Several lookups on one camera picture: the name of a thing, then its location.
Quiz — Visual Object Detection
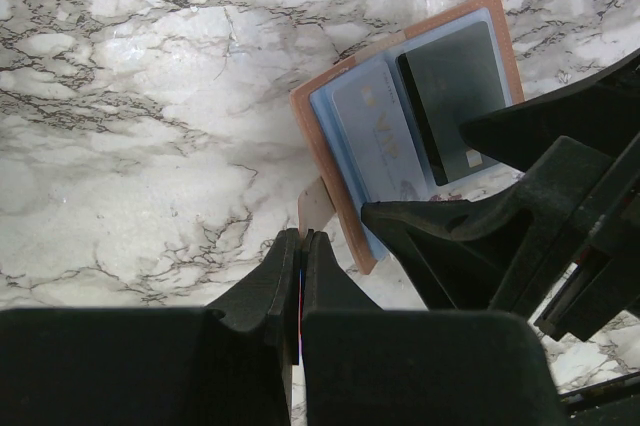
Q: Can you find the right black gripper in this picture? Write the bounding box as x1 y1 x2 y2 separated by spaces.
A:
360 135 640 426

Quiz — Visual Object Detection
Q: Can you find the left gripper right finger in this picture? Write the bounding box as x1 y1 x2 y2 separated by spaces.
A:
301 232 565 425

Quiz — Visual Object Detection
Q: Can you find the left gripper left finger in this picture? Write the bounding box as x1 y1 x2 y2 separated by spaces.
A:
1 229 301 425

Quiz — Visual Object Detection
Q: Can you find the black credit card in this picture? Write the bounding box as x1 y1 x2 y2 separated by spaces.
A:
396 21 507 186

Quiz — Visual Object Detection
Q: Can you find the grey VIP card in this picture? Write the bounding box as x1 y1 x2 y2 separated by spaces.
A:
330 61 428 202

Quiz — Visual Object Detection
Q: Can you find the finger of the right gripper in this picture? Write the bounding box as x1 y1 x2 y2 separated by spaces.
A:
459 51 639 171

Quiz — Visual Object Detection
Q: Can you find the tan leather card holder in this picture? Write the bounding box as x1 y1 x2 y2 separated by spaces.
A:
290 0 524 274

